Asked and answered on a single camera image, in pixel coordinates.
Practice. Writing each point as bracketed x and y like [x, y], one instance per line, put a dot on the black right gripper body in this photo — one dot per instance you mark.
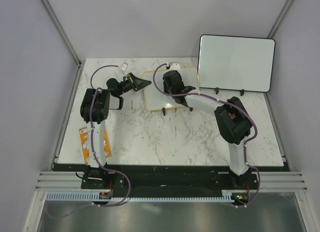
[167, 90]

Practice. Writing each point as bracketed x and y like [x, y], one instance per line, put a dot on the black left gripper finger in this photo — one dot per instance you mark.
[137, 81]
[139, 86]

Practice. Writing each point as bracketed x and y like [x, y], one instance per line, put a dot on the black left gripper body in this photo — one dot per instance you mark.
[127, 85]

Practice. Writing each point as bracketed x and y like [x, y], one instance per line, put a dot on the yellow framed whiteboard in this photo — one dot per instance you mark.
[155, 100]

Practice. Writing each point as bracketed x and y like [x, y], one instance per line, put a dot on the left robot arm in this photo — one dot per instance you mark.
[95, 110]

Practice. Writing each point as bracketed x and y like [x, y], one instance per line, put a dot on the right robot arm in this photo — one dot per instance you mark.
[233, 121]

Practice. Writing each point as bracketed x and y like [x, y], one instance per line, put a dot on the black framed whiteboard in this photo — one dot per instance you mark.
[235, 63]

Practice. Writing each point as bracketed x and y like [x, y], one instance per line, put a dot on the orange card package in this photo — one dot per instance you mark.
[83, 133]

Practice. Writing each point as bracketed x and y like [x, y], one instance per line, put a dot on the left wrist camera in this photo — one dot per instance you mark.
[123, 68]

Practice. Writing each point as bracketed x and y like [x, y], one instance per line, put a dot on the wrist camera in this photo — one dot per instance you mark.
[173, 66]
[123, 68]

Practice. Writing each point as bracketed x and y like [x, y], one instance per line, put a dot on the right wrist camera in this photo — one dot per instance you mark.
[173, 66]

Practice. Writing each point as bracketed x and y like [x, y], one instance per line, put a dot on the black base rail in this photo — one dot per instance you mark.
[146, 180]

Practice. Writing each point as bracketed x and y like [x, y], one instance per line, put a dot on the white cable duct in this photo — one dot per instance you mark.
[97, 196]

